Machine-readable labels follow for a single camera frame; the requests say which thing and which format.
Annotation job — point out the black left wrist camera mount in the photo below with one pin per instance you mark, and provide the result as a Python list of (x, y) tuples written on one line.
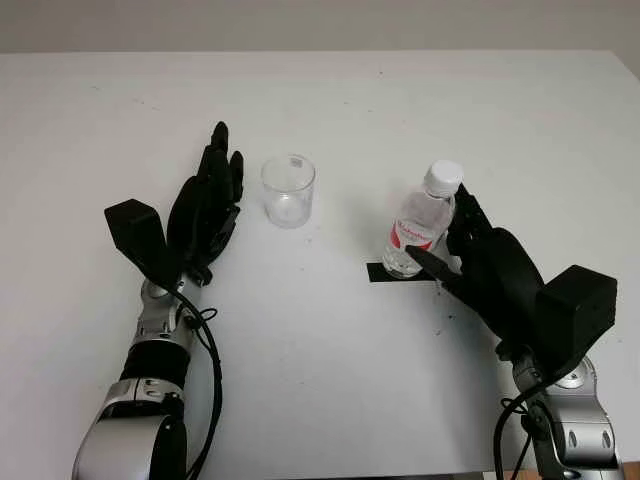
[(137, 232)]

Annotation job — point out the clear plastic water bottle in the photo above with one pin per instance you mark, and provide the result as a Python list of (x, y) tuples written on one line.
[(420, 220)]

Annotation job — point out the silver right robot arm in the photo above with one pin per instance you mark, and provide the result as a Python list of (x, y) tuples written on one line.
[(580, 425)]

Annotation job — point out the black tape rectangle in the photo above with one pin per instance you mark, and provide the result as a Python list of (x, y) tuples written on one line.
[(376, 274)]

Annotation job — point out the clear glass cup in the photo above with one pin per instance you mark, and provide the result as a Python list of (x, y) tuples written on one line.
[(288, 197)]

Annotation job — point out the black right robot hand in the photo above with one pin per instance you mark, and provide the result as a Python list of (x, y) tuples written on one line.
[(500, 280)]

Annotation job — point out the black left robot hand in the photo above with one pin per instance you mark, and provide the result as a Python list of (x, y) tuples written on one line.
[(200, 220)]

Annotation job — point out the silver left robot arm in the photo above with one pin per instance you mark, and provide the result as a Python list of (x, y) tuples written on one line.
[(120, 435)]

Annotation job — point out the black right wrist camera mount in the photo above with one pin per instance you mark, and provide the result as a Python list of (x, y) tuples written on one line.
[(575, 310)]

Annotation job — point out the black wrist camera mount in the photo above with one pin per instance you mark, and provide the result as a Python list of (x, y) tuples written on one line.
[(575, 310), (137, 232)]

